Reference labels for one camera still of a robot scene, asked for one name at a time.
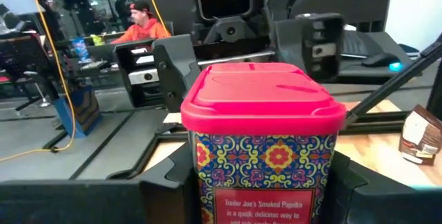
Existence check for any brown white spice packet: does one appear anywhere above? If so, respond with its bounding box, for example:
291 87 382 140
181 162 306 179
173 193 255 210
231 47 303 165
398 104 442 167

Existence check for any black diagonal frame bar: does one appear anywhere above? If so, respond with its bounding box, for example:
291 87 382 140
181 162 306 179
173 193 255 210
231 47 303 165
345 42 442 128

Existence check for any yellow cable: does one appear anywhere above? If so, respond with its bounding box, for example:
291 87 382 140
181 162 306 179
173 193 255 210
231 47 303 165
140 0 171 38
0 0 77 163

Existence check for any black computer mouse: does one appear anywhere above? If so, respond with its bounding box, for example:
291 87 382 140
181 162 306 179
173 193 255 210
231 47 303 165
361 52 403 72

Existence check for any yellow green bag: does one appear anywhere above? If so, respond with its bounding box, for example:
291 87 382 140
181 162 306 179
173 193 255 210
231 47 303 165
90 33 106 47

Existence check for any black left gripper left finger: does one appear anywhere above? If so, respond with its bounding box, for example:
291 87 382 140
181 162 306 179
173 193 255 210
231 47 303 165
140 142 201 224

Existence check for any patterned paprika tin red lid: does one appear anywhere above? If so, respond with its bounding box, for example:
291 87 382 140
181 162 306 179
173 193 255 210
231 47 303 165
180 62 347 224

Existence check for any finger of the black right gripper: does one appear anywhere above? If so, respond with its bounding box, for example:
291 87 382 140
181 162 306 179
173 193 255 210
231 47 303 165
113 32 202 113
272 12 347 84

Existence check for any white keyboard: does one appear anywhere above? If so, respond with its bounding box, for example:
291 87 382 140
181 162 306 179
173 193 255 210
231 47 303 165
78 59 109 73

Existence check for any blue snack bag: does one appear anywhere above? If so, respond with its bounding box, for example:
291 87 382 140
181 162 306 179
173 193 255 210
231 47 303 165
70 36 91 63

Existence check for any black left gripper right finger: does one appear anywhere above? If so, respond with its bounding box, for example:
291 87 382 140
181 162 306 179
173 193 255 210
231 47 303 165
323 150 369 224

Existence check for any black keyboard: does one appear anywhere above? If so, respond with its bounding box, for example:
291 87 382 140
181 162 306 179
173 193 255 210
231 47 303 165
341 30 369 59

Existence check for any blue cardboard box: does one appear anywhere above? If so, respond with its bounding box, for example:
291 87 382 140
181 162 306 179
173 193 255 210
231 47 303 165
53 85 103 139

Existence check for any black desk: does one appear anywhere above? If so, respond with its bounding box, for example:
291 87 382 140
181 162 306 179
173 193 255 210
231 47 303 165
336 30 425 85

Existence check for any person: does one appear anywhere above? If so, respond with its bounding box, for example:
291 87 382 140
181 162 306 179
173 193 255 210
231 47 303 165
110 0 172 45

